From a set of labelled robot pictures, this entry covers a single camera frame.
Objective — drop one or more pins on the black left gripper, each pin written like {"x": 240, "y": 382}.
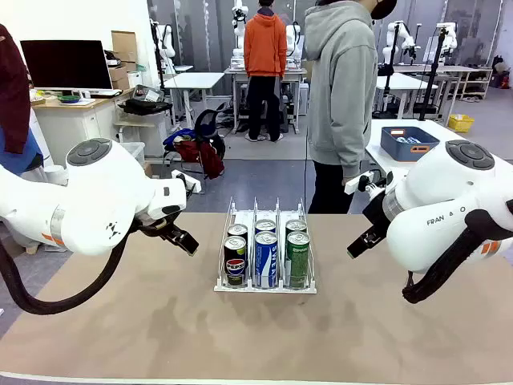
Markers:
{"x": 160, "y": 226}

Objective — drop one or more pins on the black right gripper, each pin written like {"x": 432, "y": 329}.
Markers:
{"x": 378, "y": 216}

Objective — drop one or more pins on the blue plastic basket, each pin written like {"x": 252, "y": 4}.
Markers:
{"x": 394, "y": 150}

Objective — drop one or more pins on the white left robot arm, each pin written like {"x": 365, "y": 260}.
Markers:
{"x": 100, "y": 192}

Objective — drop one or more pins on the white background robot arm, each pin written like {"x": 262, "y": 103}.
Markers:
{"x": 451, "y": 38}
{"x": 239, "y": 36}
{"x": 406, "y": 38}
{"x": 168, "y": 42}
{"x": 296, "y": 40}

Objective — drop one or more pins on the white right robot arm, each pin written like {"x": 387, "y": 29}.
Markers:
{"x": 441, "y": 192}

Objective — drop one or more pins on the person's right forearm grey sleeve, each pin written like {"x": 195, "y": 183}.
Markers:
{"x": 356, "y": 152}

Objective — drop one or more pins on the clear white can dispenser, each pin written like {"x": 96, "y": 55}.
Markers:
{"x": 280, "y": 290}

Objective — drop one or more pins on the person's right hand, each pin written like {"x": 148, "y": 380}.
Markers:
{"x": 349, "y": 180}

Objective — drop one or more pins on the black Pepsi logo can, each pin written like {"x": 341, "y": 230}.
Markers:
{"x": 235, "y": 264}

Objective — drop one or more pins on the green small-print can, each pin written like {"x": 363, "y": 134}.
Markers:
{"x": 298, "y": 260}

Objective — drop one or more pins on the green drink can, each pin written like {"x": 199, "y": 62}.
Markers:
{"x": 296, "y": 225}

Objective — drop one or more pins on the red jacket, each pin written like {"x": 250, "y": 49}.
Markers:
{"x": 200, "y": 156}

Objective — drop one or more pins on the blue drink can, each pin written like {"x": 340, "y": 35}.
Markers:
{"x": 265, "y": 225}

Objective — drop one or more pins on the blue Sweat can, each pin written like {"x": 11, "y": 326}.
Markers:
{"x": 266, "y": 260}

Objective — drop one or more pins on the clear plastic storage box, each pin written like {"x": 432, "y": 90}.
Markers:
{"x": 136, "y": 150}

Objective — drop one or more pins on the blue cloth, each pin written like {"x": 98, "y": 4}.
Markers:
{"x": 176, "y": 138}

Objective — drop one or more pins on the black mesh office chair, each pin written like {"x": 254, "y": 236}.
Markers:
{"x": 206, "y": 120}

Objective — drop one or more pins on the small wooden-top side table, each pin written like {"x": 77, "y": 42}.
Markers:
{"x": 136, "y": 123}

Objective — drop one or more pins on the large white table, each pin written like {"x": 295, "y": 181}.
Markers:
{"x": 443, "y": 130}

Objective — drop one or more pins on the black bag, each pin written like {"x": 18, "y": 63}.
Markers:
{"x": 144, "y": 106}

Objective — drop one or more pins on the white paper roll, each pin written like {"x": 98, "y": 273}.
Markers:
{"x": 54, "y": 172}

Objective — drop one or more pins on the grey parts tray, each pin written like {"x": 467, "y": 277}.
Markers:
{"x": 148, "y": 94}

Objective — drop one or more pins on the yellow plastic basket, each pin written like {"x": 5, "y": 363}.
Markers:
{"x": 461, "y": 123}

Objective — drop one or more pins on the white desk cabinet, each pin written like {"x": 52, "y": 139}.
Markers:
{"x": 80, "y": 120}

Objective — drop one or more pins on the black tripod stand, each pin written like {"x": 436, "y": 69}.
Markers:
{"x": 386, "y": 88}
{"x": 431, "y": 88}

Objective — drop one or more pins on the white background desk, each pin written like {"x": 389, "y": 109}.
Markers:
{"x": 192, "y": 80}

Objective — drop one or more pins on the person in grey hoodie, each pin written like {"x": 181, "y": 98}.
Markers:
{"x": 336, "y": 80}

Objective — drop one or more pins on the small cardboard box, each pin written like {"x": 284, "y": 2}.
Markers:
{"x": 118, "y": 76}

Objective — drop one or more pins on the grey background workbench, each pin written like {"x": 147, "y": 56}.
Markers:
{"x": 234, "y": 71}

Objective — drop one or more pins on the green bowl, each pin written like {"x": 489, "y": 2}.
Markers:
{"x": 69, "y": 99}

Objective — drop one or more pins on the flat cardboard sheet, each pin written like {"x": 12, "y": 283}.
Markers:
{"x": 124, "y": 44}

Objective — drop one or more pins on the black computer monitor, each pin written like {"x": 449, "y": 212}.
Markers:
{"x": 64, "y": 64}

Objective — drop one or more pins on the person in orange hoodie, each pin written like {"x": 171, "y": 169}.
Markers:
{"x": 264, "y": 44}

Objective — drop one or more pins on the person in maroon top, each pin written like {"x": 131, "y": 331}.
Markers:
{"x": 12, "y": 100}

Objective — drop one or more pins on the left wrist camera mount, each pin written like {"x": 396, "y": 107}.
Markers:
{"x": 188, "y": 185}

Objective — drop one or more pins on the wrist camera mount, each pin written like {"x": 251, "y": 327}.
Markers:
{"x": 188, "y": 185}
{"x": 354, "y": 183}

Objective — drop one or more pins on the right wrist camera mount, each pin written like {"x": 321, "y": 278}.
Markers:
{"x": 354, "y": 183}

